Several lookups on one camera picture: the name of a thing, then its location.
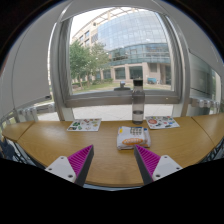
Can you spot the sticker sheet with red disc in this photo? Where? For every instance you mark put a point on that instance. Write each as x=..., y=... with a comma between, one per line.
x=162, y=122

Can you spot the grey window frame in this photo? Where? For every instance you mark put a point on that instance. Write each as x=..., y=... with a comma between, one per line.
x=100, y=100

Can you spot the white cartoon-print towel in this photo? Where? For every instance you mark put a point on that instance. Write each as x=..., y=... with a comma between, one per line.
x=133, y=138

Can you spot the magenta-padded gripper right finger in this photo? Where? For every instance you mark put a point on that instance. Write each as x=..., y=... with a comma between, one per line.
x=163, y=165

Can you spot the white radiator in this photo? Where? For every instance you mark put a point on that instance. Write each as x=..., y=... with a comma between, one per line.
x=35, y=112
x=205, y=102

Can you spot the clear grey water bottle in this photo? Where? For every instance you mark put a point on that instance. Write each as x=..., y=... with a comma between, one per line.
x=138, y=106

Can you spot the sticker sheet with green pictures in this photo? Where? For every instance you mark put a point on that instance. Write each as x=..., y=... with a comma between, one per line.
x=85, y=125

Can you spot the green tree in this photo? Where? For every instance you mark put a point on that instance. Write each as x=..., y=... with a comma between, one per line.
x=81, y=60

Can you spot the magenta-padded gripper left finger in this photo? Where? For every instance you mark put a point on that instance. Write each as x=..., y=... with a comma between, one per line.
x=65, y=166

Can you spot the glass-fronted building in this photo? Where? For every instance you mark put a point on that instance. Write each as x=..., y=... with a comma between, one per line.
x=136, y=40

